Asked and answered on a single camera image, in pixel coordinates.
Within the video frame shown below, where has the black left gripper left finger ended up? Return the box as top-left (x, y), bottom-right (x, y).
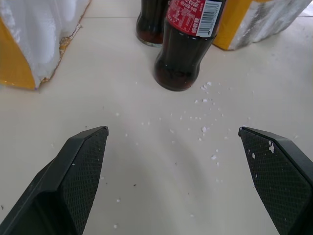
top-left (0, 126), bottom-right (109, 235)

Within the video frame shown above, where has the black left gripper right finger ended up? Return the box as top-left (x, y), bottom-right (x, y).
top-left (238, 126), bottom-right (313, 235)

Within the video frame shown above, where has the cola bottle with red label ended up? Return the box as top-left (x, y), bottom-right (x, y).
top-left (136, 0), bottom-right (173, 47)
top-left (154, 0), bottom-right (227, 92)

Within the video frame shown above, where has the white foam block yellow tape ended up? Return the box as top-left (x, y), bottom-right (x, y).
top-left (212, 0), bottom-right (312, 51)
top-left (0, 0), bottom-right (92, 91)

